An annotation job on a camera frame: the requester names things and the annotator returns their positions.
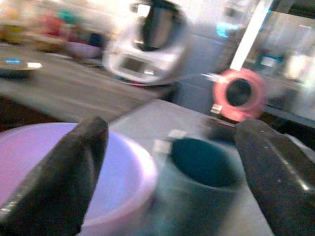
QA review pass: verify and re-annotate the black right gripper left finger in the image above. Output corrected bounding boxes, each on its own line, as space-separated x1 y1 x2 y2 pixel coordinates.
0 116 109 236

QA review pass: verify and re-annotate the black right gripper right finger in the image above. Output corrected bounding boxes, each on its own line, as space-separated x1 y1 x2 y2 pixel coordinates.
234 119 315 236

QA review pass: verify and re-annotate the purple plastic bowl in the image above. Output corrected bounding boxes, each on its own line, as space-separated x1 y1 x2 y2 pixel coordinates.
0 122 158 236

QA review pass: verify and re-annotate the teal plastic cup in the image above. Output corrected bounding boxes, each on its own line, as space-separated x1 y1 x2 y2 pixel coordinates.
144 137 247 236

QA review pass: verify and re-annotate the pink tape roll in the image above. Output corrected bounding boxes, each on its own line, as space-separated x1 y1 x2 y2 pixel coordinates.
213 68 268 122

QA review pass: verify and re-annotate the black kitchen scale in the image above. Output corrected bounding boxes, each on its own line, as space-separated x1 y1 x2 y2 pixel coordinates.
0 58 43 78

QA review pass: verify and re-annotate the small purple bowl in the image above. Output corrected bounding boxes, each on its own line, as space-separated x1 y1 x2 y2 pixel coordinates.
65 41 102 59

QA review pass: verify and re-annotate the white kitchen food processor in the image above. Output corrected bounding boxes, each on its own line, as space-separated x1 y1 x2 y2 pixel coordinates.
102 0 191 86

